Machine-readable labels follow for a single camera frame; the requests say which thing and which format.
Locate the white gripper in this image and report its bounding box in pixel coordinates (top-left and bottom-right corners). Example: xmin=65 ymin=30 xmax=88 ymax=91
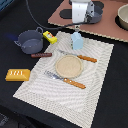
xmin=71 ymin=0 xmax=94 ymax=23

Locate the light blue milk carton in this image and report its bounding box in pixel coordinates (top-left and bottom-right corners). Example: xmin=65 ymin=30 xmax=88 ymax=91
xmin=71 ymin=32 xmax=83 ymax=50

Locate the grey pot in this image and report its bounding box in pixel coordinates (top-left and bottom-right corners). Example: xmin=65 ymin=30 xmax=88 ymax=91
xmin=87 ymin=6 xmax=103 ymax=24
xmin=15 ymin=27 xmax=43 ymax=54

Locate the beige bowl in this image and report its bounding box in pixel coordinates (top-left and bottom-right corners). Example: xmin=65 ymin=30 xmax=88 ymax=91
xmin=118 ymin=4 xmax=128 ymax=30

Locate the yellow toy butter box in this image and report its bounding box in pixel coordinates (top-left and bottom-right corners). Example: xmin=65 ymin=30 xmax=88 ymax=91
xmin=43 ymin=31 xmax=57 ymax=44

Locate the round wooden plate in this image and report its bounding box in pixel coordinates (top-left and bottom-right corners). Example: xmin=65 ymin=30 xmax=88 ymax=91
xmin=55 ymin=55 xmax=83 ymax=78

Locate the brown toy sausage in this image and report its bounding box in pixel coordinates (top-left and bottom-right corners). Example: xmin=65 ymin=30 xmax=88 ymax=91
xmin=31 ymin=53 xmax=52 ymax=58

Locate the orange toy bread loaf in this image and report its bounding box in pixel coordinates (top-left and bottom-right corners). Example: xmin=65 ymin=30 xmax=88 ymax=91
xmin=5 ymin=69 xmax=30 ymax=81

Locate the beige woven placemat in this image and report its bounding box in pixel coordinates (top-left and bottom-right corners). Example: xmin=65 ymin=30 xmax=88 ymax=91
xmin=14 ymin=31 xmax=114 ymax=128

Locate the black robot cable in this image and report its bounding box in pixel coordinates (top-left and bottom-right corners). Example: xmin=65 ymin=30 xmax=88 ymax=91
xmin=25 ymin=0 xmax=78 ymax=32

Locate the knife with wooden handle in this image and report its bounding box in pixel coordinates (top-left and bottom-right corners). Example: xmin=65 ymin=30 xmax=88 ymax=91
xmin=58 ymin=50 xmax=97 ymax=63

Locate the fork with wooden handle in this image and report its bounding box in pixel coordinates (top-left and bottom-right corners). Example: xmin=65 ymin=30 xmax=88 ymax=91
xmin=44 ymin=71 xmax=86 ymax=89

